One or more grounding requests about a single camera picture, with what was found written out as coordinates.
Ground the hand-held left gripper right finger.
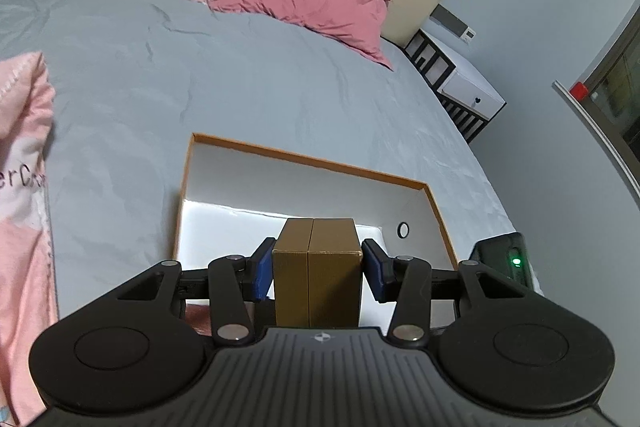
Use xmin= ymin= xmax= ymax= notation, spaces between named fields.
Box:
xmin=361 ymin=238 xmax=539 ymax=344

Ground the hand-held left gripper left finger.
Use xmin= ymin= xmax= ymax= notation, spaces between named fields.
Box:
xmin=102 ymin=237 xmax=277 ymax=344

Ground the gold cardboard box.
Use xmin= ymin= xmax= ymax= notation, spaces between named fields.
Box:
xmin=271 ymin=217 xmax=365 ymax=329

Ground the orange storage box white inside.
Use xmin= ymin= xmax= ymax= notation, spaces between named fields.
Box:
xmin=172 ymin=133 xmax=459 ymax=328

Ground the white black nightstand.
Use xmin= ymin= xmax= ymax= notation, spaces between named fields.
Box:
xmin=403 ymin=28 xmax=506 ymax=146

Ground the grey bed sheet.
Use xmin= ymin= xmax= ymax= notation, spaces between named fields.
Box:
xmin=0 ymin=0 xmax=532 ymax=324

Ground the pink printed quilt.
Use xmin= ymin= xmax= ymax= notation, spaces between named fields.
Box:
xmin=0 ymin=51 xmax=61 ymax=410

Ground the grey window frame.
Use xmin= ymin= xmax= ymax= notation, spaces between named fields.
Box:
xmin=552 ymin=0 xmax=640 ymax=204

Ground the wall switch panel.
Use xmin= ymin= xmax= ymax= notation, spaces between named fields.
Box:
xmin=429 ymin=4 xmax=477 ymax=42

